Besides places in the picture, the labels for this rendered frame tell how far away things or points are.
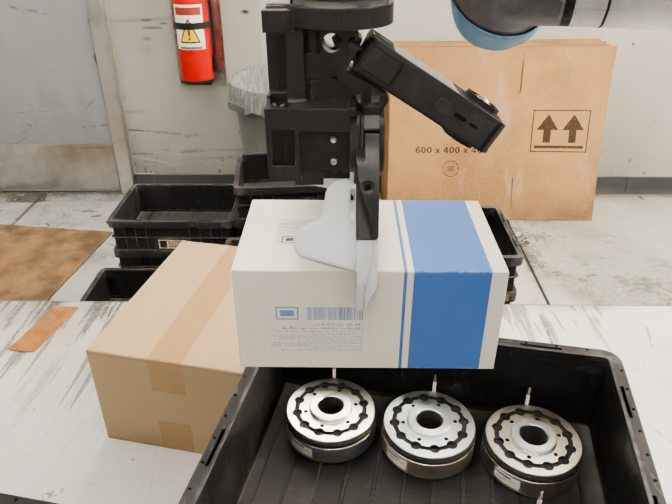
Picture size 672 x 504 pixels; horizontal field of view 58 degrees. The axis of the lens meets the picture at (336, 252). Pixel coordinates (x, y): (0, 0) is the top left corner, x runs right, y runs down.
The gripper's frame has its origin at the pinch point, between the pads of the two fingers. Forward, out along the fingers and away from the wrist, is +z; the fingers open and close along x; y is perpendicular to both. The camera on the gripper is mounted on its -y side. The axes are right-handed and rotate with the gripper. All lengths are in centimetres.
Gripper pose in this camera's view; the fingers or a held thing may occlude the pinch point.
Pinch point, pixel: (366, 260)
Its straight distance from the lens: 50.4
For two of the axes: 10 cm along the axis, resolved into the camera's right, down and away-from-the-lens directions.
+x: -0.1, 5.0, -8.7
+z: 0.1, 8.7, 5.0
